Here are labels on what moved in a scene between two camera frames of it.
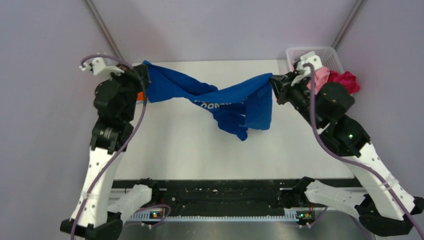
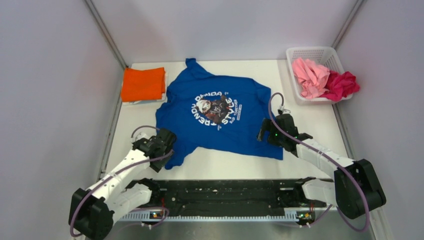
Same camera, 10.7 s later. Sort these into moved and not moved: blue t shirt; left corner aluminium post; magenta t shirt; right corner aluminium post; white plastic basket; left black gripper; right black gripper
Moved: right black gripper; left black gripper; blue t shirt
Not moved: left corner aluminium post; right corner aluminium post; white plastic basket; magenta t shirt
